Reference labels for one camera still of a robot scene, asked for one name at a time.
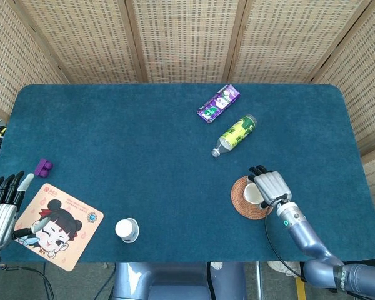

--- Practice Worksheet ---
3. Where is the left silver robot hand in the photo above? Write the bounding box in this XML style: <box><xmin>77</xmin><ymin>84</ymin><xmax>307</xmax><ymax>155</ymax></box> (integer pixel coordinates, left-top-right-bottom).
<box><xmin>0</xmin><ymin>170</ymin><xmax>48</xmax><ymax>251</ymax></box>

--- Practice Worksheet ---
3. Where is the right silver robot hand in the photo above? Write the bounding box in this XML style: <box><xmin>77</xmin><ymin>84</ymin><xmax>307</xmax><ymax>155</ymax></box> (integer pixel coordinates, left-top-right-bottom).
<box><xmin>247</xmin><ymin>164</ymin><xmax>293</xmax><ymax>210</ymax></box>

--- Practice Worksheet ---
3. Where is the white paper cup fern print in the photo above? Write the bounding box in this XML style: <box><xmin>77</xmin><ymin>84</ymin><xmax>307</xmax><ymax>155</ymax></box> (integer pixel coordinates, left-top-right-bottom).
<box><xmin>242</xmin><ymin>182</ymin><xmax>265</xmax><ymax>206</ymax></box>

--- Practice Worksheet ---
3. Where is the round woven rattan coaster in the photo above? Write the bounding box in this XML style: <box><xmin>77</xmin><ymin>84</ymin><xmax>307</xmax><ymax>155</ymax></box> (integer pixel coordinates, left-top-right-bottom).
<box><xmin>231</xmin><ymin>175</ymin><xmax>274</xmax><ymax>221</ymax></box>

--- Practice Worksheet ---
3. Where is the cartoon girl mouse pad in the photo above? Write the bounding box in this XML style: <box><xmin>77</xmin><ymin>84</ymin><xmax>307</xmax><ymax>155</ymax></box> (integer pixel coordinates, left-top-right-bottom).
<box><xmin>14</xmin><ymin>182</ymin><xmax>104</xmax><ymax>272</ymax></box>

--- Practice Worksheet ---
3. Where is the white paper cup blue flower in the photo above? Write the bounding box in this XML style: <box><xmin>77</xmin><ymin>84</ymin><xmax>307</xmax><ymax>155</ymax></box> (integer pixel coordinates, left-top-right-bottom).
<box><xmin>114</xmin><ymin>217</ymin><xmax>141</xmax><ymax>244</ymax></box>

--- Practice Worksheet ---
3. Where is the green label plastic bottle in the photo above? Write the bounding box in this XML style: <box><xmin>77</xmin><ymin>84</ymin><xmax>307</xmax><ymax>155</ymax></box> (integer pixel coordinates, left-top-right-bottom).
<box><xmin>211</xmin><ymin>114</ymin><xmax>258</xmax><ymax>158</ymax></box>

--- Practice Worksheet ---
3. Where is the purple toy block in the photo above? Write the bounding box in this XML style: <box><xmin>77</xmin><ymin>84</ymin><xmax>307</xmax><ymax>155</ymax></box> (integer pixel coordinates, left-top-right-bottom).
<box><xmin>34</xmin><ymin>157</ymin><xmax>54</xmax><ymax>179</ymax></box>

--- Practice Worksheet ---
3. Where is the white shoe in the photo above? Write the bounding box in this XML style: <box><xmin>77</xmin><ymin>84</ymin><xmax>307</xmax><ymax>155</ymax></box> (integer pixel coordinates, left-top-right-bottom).
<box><xmin>267</xmin><ymin>260</ymin><xmax>301</xmax><ymax>278</ymax></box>

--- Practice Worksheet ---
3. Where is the metal table leg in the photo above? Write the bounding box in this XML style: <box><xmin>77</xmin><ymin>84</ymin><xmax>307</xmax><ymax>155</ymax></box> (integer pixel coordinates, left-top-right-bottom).
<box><xmin>254</xmin><ymin>261</ymin><xmax>265</xmax><ymax>300</ymax></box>

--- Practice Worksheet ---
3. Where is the purple snack packet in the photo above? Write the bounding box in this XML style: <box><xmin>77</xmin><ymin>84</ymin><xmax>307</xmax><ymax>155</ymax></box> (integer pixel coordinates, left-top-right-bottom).
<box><xmin>196</xmin><ymin>84</ymin><xmax>241</xmax><ymax>124</ymax></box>

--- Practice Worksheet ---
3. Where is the blue felt table cloth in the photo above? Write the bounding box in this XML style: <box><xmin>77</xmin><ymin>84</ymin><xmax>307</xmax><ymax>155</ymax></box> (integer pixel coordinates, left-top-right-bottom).
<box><xmin>0</xmin><ymin>82</ymin><xmax>375</xmax><ymax>265</ymax></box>

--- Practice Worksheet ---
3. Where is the grey robot torso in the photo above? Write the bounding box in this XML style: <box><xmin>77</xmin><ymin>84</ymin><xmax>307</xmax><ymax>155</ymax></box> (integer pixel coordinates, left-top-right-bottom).
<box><xmin>112</xmin><ymin>261</ymin><xmax>248</xmax><ymax>300</ymax></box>

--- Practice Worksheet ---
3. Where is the woven bamboo folding screen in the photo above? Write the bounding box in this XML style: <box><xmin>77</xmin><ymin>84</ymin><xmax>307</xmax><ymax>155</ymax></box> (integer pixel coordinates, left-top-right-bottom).
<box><xmin>0</xmin><ymin>0</ymin><xmax>375</xmax><ymax>254</ymax></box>

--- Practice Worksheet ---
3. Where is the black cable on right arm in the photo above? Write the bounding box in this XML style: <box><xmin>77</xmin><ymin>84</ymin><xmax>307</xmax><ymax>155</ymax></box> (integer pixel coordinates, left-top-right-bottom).
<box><xmin>264</xmin><ymin>209</ymin><xmax>308</xmax><ymax>282</ymax></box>

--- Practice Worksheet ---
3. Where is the black floor cable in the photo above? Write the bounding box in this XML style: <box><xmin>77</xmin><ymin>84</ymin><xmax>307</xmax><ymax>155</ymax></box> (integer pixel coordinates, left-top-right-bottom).
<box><xmin>1</xmin><ymin>264</ymin><xmax>56</xmax><ymax>300</ymax></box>

